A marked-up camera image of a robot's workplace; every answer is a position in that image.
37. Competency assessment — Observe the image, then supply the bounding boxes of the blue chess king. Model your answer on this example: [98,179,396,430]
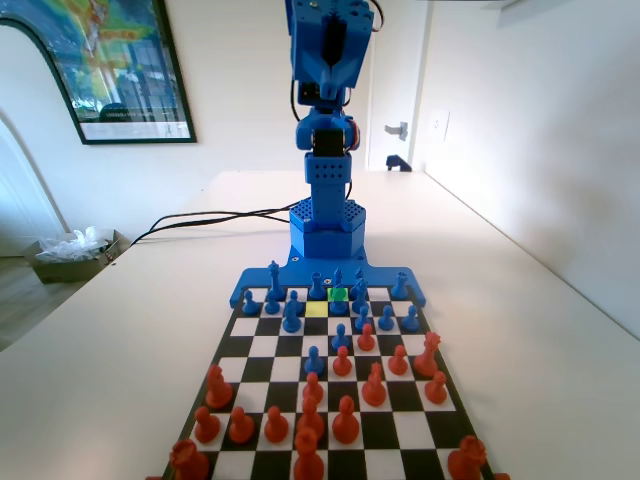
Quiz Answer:
[267,260,282,304]

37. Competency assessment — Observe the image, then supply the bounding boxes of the blue chess queen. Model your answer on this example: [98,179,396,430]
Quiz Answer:
[350,279,369,314]

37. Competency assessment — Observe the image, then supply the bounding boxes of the red chess pawn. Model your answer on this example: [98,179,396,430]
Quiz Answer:
[356,323,377,353]
[303,371,325,405]
[193,405,221,444]
[228,406,255,445]
[263,405,291,444]
[387,344,409,376]
[332,345,354,377]
[424,370,449,405]

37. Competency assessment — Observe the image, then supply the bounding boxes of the red chess knight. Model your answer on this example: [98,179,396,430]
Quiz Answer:
[204,364,234,410]
[361,362,387,407]

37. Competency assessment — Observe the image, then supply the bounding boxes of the red chess bishop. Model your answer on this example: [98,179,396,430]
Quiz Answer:
[331,395,361,445]
[297,395,326,441]

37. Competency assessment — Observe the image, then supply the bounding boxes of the red chess rook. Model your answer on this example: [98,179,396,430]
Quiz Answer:
[168,438,210,480]
[447,434,489,480]

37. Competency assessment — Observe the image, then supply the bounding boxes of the framed map poster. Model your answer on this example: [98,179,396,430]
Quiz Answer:
[0,0,199,147]

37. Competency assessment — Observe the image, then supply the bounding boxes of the black and white chessboard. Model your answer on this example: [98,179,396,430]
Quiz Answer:
[159,285,497,480]

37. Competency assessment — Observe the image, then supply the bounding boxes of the clear plastic bag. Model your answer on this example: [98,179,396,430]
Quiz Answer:
[34,225,115,264]

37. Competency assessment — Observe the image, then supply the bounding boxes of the cardboard box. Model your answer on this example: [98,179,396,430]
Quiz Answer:
[24,228,132,285]

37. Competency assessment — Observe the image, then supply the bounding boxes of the orange white servo cable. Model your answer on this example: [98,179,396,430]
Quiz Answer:
[369,0,387,35]

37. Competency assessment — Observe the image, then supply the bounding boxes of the thick black camera cable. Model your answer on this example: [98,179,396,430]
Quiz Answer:
[289,74,303,124]

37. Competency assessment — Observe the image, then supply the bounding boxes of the white light switch plate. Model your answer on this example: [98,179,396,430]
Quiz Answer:
[430,110,451,144]

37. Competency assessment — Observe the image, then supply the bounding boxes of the black power cable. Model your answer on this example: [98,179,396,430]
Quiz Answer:
[130,202,301,244]
[130,207,301,246]

